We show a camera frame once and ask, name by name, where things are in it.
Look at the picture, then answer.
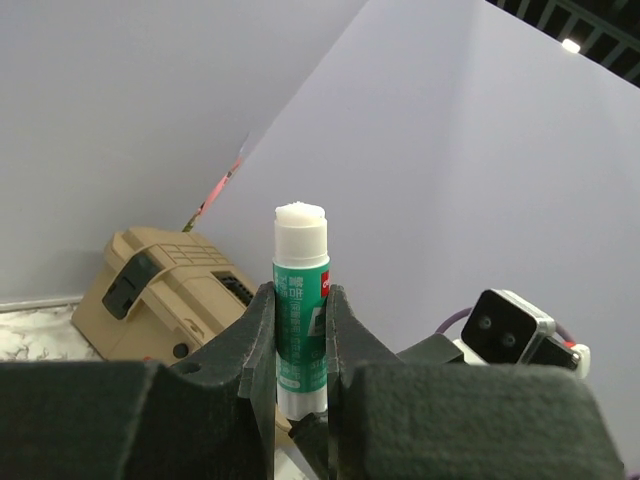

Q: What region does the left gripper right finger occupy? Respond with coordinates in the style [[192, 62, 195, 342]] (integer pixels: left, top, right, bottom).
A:
[[326, 285, 626, 479]]

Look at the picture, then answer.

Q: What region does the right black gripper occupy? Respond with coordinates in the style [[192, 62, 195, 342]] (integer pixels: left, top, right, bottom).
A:
[[289, 333, 465, 475]]

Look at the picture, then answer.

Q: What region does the green white glue stick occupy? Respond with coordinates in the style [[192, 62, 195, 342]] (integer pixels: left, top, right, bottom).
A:
[[273, 202, 330, 421]]

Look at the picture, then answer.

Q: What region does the tan plastic tool case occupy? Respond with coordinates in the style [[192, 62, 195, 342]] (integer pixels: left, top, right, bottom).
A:
[[71, 226, 294, 434]]

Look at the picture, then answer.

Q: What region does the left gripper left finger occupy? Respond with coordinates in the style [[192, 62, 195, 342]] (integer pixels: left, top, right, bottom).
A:
[[1, 283, 275, 479]]

